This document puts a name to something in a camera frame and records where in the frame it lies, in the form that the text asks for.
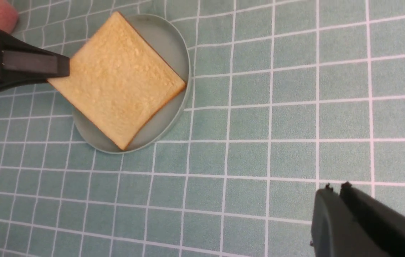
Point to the toasted bread slice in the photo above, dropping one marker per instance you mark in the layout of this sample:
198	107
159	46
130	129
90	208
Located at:
118	81

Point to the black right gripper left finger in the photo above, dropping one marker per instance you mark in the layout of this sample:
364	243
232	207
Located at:
23	64

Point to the light green round plate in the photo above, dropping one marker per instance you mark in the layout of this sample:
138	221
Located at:
164	38

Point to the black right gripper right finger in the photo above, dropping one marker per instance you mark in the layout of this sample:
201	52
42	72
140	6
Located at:
353	224

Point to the green checkered tablecloth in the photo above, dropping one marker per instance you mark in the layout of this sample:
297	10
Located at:
287	96

